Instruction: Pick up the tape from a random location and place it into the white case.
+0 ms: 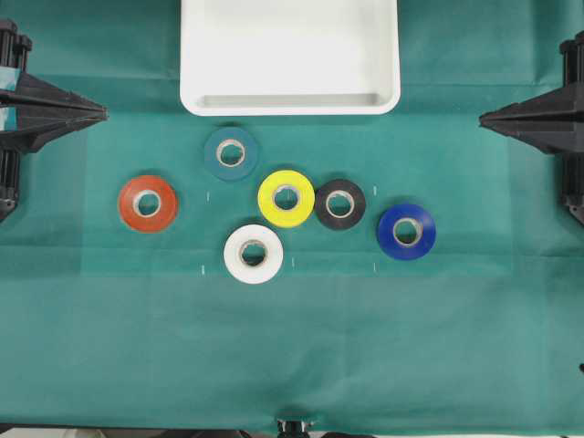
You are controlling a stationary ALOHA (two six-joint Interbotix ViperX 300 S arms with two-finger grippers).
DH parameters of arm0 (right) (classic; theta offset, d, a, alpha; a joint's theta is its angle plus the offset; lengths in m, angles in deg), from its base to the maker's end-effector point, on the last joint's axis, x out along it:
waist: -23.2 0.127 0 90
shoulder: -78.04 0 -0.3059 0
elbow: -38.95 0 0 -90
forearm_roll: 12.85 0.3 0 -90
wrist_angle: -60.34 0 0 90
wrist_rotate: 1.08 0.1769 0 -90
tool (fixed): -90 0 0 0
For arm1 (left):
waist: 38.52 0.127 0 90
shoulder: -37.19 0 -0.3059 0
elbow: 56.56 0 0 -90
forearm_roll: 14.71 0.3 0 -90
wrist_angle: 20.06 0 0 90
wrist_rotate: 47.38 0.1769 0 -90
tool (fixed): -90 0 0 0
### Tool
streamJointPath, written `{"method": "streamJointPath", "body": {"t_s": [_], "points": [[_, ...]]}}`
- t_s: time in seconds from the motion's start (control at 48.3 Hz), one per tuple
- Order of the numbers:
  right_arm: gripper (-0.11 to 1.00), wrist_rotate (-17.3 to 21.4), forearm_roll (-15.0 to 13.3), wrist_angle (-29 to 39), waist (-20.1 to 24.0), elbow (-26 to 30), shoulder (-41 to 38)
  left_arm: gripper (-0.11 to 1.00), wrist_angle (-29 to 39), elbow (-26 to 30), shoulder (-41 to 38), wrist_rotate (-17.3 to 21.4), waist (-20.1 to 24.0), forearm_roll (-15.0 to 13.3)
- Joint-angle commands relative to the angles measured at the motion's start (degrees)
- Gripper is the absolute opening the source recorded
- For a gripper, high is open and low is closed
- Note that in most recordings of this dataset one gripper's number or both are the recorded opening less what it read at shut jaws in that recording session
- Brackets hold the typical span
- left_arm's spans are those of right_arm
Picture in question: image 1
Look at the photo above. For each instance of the teal green tape roll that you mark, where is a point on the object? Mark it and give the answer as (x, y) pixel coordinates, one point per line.
(231, 154)

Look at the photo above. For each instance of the blue tape roll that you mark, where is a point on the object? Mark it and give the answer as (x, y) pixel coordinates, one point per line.
(406, 232)

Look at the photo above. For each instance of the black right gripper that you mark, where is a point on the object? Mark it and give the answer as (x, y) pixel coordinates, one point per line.
(561, 130)

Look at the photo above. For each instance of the white plastic tray case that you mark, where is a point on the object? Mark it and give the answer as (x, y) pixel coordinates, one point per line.
(289, 58)

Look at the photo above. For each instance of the white tape roll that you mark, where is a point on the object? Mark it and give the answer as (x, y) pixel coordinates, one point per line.
(253, 254)

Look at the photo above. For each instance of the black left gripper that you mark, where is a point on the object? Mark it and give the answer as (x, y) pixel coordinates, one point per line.
(21, 88)

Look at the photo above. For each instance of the red tape roll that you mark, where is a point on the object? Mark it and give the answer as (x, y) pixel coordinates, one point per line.
(148, 204)

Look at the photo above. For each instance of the black tape roll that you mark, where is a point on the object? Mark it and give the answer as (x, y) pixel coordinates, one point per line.
(339, 204)

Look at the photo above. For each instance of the yellow tape roll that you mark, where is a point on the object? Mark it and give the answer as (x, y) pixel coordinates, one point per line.
(286, 198)

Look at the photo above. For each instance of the black camera mount bottom edge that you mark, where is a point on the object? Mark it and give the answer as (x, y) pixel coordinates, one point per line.
(293, 428)

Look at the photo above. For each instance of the green table cloth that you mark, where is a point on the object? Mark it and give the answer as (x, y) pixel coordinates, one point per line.
(102, 325)

